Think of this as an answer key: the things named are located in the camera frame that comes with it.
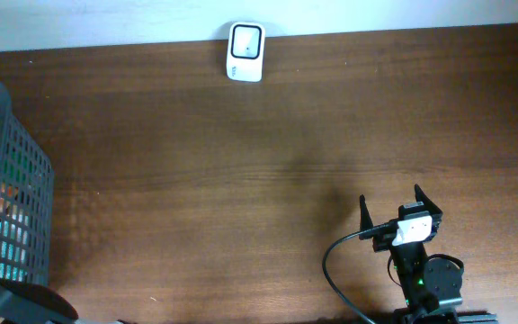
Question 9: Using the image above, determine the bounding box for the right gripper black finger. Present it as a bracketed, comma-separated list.
[414, 184, 442, 216]
[359, 194, 374, 239]

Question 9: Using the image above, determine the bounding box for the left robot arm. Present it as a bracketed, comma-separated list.
[0, 278, 94, 324]

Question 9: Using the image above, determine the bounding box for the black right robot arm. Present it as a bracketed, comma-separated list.
[359, 185, 498, 324]

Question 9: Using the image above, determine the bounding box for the white barcode scanner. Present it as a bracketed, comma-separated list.
[226, 22, 266, 82]

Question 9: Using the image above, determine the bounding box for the grey plastic mesh basket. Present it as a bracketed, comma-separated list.
[0, 83, 54, 285]

